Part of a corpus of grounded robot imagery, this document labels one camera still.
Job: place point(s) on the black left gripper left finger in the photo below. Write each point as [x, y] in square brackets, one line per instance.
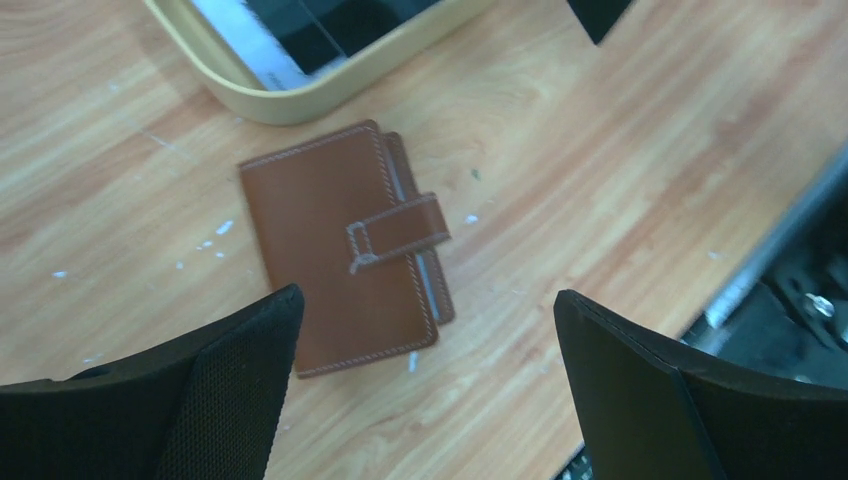
[204, 405]

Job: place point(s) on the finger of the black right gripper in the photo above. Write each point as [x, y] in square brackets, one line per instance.
[598, 17]

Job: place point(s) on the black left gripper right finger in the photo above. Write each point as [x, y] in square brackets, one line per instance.
[651, 407]

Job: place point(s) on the brown leather card holder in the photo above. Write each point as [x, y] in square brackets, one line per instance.
[341, 217]

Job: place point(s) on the black card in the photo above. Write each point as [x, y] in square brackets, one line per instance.
[315, 33]

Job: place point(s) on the beige oval tray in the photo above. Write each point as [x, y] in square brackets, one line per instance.
[230, 82]

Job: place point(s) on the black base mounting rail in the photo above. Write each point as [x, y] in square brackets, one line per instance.
[784, 311]

